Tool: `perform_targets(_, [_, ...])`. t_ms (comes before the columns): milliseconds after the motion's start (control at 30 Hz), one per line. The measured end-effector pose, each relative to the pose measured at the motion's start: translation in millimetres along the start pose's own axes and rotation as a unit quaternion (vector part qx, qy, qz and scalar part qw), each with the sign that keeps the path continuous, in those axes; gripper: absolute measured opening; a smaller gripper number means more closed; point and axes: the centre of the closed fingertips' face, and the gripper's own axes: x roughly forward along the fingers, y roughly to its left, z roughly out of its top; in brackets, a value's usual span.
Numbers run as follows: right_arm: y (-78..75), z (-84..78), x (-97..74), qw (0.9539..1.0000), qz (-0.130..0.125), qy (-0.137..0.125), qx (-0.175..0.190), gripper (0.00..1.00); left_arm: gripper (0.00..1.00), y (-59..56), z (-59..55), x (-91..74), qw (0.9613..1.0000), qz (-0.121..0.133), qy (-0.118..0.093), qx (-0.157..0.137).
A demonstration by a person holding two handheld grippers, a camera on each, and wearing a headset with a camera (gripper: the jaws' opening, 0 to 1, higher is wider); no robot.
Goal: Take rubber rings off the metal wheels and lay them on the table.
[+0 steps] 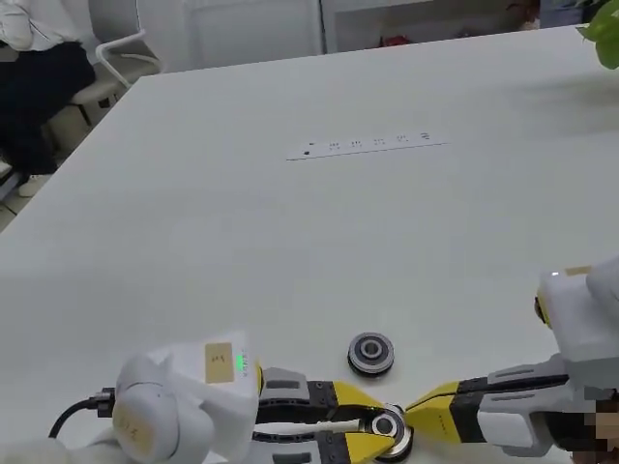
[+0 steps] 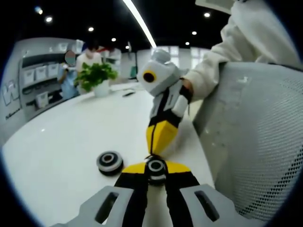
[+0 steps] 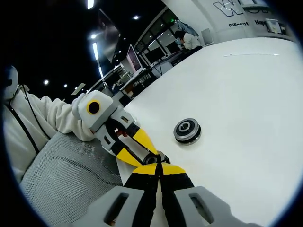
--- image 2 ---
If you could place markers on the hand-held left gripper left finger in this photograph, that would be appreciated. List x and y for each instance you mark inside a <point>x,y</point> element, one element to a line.
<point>132,194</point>

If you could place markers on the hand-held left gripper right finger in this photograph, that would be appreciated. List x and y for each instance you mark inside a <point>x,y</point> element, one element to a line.
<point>182,189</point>

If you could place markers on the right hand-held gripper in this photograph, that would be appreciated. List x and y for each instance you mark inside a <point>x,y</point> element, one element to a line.
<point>161,73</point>

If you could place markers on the metal wheel with rubber rings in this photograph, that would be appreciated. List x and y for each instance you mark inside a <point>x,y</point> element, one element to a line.
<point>110,163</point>
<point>155,170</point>

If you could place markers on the person's right forearm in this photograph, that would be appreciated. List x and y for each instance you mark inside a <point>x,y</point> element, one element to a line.
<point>208,71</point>

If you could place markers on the small black object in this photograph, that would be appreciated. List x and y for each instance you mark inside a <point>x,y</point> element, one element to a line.
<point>128,94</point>

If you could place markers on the white table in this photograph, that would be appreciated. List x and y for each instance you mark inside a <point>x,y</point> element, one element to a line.
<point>71,142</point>

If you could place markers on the grey mesh office chair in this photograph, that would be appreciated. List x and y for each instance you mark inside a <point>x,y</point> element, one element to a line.
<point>255,142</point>

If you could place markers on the green plant in white pot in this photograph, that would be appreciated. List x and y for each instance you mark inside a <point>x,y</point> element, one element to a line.
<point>94,74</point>

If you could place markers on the long ceiling light strip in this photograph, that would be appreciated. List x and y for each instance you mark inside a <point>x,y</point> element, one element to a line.
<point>142,21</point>

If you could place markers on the white shelf with storage bins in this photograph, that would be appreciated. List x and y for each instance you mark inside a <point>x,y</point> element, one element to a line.
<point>40,78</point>

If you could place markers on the person's body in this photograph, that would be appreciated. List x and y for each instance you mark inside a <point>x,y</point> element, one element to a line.
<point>258,30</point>

